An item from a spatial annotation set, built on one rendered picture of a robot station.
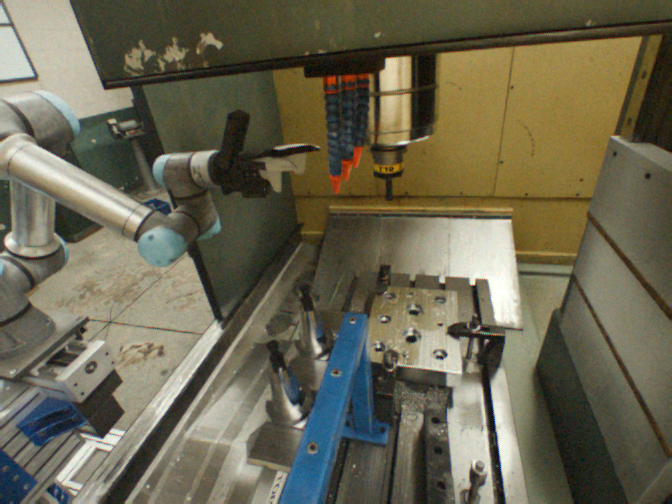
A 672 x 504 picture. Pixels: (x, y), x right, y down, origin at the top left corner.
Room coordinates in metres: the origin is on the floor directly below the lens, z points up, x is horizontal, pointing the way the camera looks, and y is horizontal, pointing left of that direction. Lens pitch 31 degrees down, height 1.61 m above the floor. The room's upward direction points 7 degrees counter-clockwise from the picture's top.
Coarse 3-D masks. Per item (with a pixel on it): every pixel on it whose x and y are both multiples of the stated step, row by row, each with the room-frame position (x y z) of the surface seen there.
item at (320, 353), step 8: (328, 328) 0.41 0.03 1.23; (328, 336) 0.39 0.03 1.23; (296, 344) 0.38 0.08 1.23; (328, 344) 0.39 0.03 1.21; (296, 352) 0.38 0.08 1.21; (304, 352) 0.36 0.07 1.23; (312, 352) 0.36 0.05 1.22; (320, 352) 0.36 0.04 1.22; (328, 352) 0.37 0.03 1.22; (328, 360) 0.37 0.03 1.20
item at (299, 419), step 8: (304, 384) 0.31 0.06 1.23; (312, 400) 0.28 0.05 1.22; (272, 408) 0.28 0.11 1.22; (304, 408) 0.27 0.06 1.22; (272, 416) 0.26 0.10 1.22; (280, 416) 0.26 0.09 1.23; (288, 416) 0.26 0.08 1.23; (296, 416) 0.26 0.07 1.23; (304, 416) 0.26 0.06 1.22; (280, 424) 0.26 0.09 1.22; (288, 424) 0.25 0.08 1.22; (296, 424) 0.26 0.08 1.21; (304, 424) 0.26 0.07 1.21
